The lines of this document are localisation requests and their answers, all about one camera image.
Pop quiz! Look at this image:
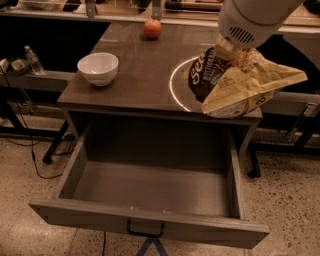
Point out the grey side bench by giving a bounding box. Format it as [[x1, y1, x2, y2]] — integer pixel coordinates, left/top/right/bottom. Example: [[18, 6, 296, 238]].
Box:
[[0, 70, 74, 92]]

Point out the blue tape cross marker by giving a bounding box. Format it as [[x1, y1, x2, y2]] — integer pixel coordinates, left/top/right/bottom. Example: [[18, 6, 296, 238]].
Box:
[[135, 237, 169, 256]]

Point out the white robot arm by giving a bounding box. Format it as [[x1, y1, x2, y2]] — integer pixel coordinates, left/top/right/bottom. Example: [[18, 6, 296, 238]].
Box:
[[214, 0, 304, 72]]

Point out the black floor cable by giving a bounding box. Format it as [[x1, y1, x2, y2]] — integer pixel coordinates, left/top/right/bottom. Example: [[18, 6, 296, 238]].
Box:
[[0, 64, 76, 180]]

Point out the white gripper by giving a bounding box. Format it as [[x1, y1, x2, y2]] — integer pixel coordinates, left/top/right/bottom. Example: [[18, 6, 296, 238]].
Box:
[[214, 0, 284, 72]]

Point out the clear plastic water bottle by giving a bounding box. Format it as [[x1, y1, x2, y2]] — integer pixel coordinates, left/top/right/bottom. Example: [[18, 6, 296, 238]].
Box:
[[24, 45, 44, 75]]

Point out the white ceramic bowl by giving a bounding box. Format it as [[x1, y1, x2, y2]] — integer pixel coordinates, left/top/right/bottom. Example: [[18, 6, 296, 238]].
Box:
[[77, 52, 119, 86]]

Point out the grey wooden open drawer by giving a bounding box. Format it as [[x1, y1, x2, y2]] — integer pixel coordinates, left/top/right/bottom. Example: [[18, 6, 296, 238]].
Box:
[[29, 114, 271, 250]]

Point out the brown sea salt chip bag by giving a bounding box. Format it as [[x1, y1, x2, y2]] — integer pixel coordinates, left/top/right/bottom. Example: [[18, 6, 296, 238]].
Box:
[[188, 48, 307, 119]]

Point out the red apple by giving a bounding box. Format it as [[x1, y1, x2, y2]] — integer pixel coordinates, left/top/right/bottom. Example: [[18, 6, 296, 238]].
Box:
[[143, 19, 162, 40]]

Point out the small round tray with items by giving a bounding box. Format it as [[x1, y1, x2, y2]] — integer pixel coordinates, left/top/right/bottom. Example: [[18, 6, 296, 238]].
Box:
[[0, 58, 29, 76]]

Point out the black metal drawer handle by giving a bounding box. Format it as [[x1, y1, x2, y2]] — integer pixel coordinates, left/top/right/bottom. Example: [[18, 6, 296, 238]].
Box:
[[126, 220, 165, 238]]

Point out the grey wooden counter cabinet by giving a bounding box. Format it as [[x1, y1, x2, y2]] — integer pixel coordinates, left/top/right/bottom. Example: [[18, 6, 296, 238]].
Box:
[[58, 22, 262, 165]]

